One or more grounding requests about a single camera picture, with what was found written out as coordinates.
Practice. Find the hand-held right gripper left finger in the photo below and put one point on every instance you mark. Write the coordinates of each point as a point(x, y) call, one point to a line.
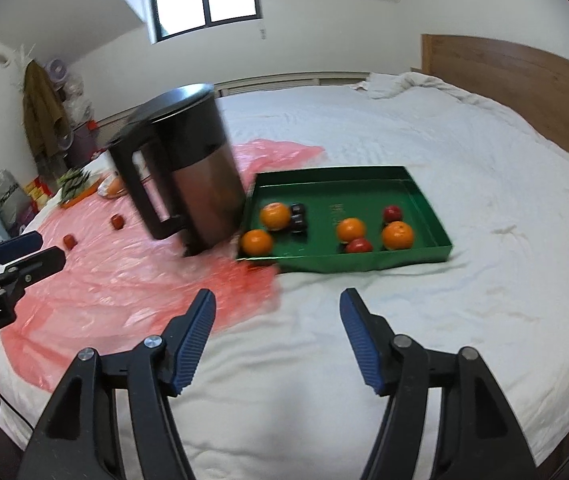
point(194, 340)

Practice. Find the red apple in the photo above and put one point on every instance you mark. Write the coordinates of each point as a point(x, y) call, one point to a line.
point(117, 221)
point(358, 246)
point(392, 213)
point(68, 240)

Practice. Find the white bed cover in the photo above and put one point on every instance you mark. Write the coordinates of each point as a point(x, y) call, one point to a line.
point(464, 310)

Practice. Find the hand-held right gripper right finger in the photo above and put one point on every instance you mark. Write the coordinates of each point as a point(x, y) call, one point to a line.
point(362, 340)

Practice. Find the orange tray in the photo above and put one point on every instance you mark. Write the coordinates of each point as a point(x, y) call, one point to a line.
point(82, 197)

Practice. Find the red boxes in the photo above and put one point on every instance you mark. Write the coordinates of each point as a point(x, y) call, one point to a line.
point(39, 190)

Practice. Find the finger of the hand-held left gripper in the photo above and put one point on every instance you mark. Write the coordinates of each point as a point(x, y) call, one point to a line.
point(44, 262)
point(19, 246)

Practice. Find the white radiator cover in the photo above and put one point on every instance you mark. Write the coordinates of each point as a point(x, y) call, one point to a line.
point(274, 82)

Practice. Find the orange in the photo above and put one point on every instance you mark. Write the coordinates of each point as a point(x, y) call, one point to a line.
point(397, 235)
point(274, 216)
point(349, 230)
point(257, 241)

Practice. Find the pile of plastic bags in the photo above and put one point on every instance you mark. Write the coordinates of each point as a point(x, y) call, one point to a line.
point(79, 100)

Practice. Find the green tray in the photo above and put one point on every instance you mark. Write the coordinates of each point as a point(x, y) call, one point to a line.
point(324, 200)

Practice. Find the carrot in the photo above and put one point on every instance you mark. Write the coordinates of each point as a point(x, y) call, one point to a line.
point(107, 186)

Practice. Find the purple bin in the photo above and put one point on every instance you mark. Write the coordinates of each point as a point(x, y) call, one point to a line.
point(84, 142)

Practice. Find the olive jacket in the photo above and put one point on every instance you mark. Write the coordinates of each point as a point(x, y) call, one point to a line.
point(39, 110)

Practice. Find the wooden headboard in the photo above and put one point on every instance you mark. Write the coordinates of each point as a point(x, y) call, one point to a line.
point(514, 90)

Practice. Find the white striped plate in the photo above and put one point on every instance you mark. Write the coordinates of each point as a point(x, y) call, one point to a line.
point(119, 193)

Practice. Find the grey bag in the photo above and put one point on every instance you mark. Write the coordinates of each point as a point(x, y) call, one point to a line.
point(7, 192)

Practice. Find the pink plastic sheet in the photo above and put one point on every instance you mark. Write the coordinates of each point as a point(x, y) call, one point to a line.
point(114, 280)

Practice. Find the black steel kettle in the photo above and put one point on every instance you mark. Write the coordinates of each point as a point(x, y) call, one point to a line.
point(199, 185)

